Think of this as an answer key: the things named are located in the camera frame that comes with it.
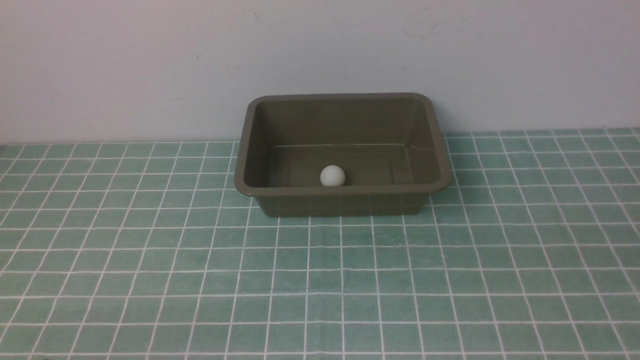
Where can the white table-tennis ball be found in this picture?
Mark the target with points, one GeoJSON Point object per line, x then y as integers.
{"type": "Point", "coordinates": [332, 176]}

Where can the olive green plastic bin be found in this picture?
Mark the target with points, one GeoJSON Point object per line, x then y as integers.
{"type": "Point", "coordinates": [389, 145]}

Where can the green checkered tablecloth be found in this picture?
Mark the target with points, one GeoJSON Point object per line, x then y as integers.
{"type": "Point", "coordinates": [145, 251]}

